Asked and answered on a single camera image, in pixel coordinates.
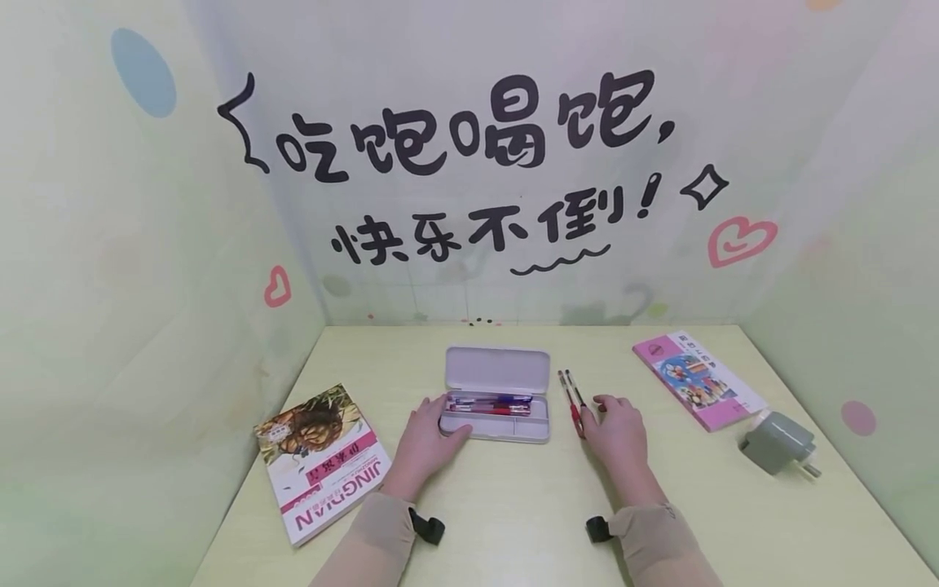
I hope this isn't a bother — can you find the grey plug adapter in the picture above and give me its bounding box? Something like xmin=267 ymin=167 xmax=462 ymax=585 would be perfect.
xmin=737 ymin=409 xmax=823 ymax=480

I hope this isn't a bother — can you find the white pencil case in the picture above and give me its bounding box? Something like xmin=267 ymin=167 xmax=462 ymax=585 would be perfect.
xmin=439 ymin=346 xmax=553 ymax=445

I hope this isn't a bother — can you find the red and white book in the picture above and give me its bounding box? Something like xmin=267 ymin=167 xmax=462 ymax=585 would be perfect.
xmin=253 ymin=382 xmax=391 ymax=548

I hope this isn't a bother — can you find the pink thin book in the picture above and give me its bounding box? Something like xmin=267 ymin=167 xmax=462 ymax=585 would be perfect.
xmin=631 ymin=329 xmax=769 ymax=434

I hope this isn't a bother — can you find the person's left hand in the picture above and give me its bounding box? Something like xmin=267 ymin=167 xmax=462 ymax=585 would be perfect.
xmin=381 ymin=395 xmax=475 ymax=500

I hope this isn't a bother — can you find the person's right hand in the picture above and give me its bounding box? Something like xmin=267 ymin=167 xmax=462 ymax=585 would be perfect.
xmin=579 ymin=395 xmax=668 ymax=511

